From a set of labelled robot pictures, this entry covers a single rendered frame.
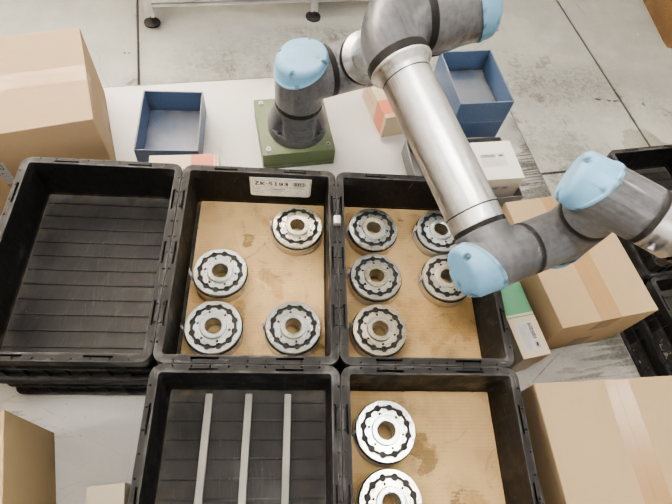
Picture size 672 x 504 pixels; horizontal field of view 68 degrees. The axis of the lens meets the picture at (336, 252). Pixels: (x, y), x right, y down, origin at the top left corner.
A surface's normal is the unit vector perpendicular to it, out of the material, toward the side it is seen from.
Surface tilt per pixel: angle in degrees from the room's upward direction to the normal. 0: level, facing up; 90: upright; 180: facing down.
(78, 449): 0
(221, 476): 0
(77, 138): 90
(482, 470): 0
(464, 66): 90
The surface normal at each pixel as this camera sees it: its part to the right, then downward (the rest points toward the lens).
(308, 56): -0.01, -0.41
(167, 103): 0.07, 0.87
